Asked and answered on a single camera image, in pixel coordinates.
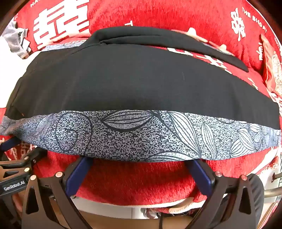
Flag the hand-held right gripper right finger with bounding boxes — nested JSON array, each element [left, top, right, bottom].
[[187, 159, 257, 229]]

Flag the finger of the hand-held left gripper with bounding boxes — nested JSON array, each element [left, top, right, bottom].
[[0, 147, 48, 177], [0, 137, 22, 153]]

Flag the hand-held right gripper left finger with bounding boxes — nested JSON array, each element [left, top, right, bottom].
[[21, 157, 94, 229]]

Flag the black pants with grey patterned band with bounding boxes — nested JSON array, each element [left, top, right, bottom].
[[0, 26, 282, 163]]

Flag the red printed sofa cover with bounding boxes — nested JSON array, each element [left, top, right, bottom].
[[0, 0, 282, 214]]

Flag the grey crumpled cloth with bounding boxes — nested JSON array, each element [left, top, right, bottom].
[[2, 21, 32, 59]]

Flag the red embroidered cushion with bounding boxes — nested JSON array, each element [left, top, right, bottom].
[[260, 33, 282, 96]]

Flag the metal frame rods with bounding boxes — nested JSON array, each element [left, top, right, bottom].
[[263, 172, 282, 199]]

